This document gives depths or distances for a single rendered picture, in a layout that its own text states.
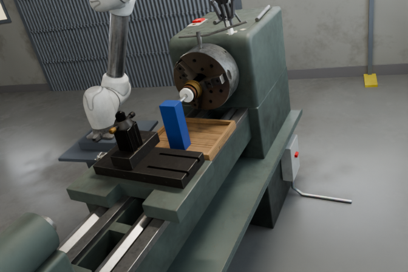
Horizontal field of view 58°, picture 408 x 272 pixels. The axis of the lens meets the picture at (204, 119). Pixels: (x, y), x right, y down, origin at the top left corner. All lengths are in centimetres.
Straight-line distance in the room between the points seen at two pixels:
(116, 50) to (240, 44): 72
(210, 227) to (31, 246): 89
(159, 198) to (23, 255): 50
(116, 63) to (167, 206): 110
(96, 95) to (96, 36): 312
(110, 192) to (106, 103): 75
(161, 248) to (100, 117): 98
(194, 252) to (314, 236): 97
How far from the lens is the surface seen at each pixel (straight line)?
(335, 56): 436
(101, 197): 148
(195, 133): 177
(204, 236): 172
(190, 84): 172
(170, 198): 134
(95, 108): 210
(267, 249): 236
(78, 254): 138
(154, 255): 135
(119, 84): 222
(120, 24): 210
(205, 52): 176
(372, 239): 243
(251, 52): 185
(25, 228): 110
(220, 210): 183
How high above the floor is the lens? 174
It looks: 27 degrees down
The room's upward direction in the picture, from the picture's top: 12 degrees counter-clockwise
